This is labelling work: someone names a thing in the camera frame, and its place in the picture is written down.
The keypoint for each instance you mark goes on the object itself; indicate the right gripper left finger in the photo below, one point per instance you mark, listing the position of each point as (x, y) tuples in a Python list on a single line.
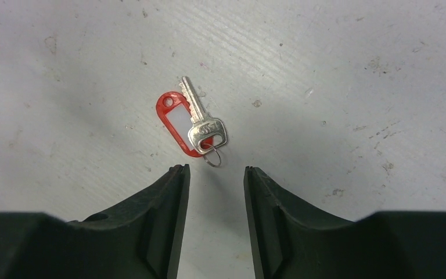
[(139, 237)]

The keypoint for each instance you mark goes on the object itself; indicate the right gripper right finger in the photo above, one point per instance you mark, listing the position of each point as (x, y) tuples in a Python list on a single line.
[(291, 238)]

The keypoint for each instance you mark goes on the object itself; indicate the silver key with red tag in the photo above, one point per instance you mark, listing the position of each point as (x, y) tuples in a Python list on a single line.
[(196, 132)]

